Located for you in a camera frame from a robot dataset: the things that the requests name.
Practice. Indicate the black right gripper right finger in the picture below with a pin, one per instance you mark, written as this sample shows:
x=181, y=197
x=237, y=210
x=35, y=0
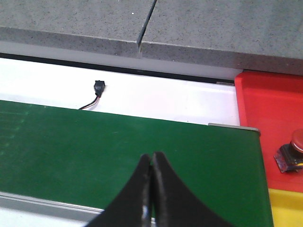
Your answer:
x=174, y=204

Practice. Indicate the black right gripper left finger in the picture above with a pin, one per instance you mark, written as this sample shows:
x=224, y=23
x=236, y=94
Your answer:
x=132, y=206

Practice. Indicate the red mushroom push button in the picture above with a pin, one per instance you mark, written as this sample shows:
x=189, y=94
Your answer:
x=289, y=157

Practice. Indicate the green conveyor belt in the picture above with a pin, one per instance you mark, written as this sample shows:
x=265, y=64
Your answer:
x=15, y=117

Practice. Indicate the yellow plastic tray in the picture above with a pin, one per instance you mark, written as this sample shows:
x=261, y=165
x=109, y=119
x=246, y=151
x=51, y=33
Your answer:
x=287, y=208

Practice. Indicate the red plastic tray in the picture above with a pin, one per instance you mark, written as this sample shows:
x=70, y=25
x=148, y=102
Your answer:
x=272, y=103

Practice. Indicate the grey stone countertop slab left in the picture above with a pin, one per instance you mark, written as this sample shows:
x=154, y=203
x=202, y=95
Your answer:
x=113, y=27

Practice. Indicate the grey stone countertop slab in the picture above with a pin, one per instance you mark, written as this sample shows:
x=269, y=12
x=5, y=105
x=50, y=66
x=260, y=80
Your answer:
x=113, y=27
x=264, y=35

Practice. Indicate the grey stone countertop slab right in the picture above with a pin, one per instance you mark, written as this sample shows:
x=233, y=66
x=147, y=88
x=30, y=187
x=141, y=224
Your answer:
x=264, y=35

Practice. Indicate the black connector with cable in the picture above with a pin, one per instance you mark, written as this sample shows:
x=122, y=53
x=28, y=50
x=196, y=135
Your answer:
x=99, y=88

